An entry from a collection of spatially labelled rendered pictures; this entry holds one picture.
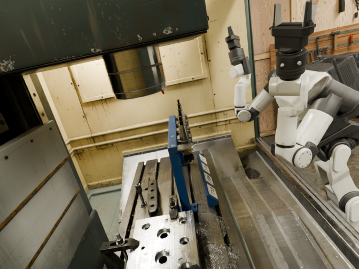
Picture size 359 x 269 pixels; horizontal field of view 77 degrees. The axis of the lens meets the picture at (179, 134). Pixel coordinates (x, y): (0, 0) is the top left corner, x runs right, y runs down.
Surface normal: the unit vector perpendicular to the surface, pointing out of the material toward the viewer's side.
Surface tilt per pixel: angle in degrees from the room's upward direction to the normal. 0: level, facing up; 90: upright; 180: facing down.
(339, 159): 90
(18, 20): 90
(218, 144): 24
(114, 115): 89
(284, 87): 106
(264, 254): 7
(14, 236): 90
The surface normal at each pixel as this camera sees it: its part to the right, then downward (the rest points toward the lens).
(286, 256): -0.19, -0.86
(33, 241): 0.98, -0.19
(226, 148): -0.16, -0.69
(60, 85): 0.04, 0.35
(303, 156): 0.36, 0.27
